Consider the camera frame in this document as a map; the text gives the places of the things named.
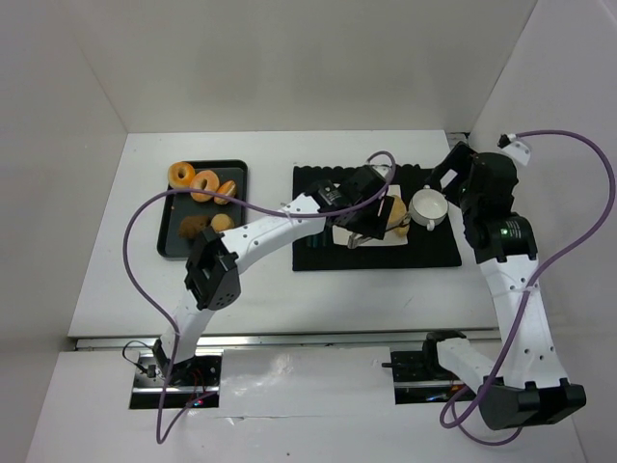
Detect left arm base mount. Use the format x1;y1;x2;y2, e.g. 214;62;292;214
121;340;223;410

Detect black placemat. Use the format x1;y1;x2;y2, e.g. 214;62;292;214
292;164;462;272

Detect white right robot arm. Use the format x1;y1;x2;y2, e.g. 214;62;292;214
422;142;586;430

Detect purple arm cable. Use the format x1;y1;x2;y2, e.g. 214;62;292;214
122;150;398;445
439;128;617;445

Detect metal tongs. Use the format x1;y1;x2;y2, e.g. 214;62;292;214
346;223;388;249

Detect long golden bread loaf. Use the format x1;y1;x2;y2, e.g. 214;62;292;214
387;195;409;238

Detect glazed ring donut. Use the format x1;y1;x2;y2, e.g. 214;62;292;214
168;162;196;189
190;170;220;203

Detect round yellow bun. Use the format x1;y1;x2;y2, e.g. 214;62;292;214
210;213;235;232

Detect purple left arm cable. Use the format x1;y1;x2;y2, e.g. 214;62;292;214
122;150;398;445

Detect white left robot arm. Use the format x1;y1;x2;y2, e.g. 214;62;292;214
153;164;393;380

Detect metal rail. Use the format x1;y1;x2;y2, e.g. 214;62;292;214
74;329;497;349

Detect orange glazed bread roll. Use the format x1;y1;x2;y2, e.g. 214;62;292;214
214;180;237;205

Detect dark brown bread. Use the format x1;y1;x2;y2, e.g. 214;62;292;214
177;215;210;240

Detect white cup with handle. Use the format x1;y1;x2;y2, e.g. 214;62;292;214
409;185;449;232

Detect white square plate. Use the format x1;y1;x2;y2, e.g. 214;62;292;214
332;184;408;247

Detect dark grey serving tray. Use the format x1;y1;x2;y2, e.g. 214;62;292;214
156;159;248;259

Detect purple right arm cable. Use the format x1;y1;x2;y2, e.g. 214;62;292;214
439;128;617;445

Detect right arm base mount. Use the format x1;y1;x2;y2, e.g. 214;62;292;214
381;340;464;405

